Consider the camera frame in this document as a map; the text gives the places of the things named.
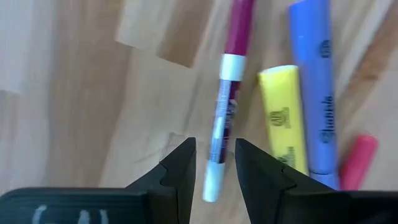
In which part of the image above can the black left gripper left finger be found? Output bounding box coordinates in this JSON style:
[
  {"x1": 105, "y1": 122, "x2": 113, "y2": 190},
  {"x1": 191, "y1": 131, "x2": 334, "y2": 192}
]
[{"x1": 0, "y1": 137, "x2": 197, "y2": 224}]

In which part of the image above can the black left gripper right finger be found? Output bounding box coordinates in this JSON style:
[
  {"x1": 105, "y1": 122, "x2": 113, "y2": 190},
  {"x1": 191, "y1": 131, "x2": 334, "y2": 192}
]
[{"x1": 234, "y1": 138, "x2": 398, "y2": 224}]

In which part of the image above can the yellow highlighter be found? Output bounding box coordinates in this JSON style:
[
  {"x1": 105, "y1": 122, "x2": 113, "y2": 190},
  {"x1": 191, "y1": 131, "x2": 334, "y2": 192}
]
[{"x1": 257, "y1": 64, "x2": 310, "y2": 177}]

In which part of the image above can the pink highlighter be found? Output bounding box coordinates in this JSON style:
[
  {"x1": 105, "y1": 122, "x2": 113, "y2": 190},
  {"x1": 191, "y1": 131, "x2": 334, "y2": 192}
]
[{"x1": 338, "y1": 134, "x2": 379, "y2": 191}]

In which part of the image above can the purple highlighter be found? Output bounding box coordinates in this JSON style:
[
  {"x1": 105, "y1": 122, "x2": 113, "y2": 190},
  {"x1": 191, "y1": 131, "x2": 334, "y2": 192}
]
[{"x1": 287, "y1": 0, "x2": 340, "y2": 190}]

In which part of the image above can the maroon dry-erase marker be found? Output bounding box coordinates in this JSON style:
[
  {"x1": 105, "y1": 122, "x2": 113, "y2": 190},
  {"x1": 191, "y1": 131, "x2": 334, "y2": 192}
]
[{"x1": 201, "y1": 0, "x2": 256, "y2": 203}]

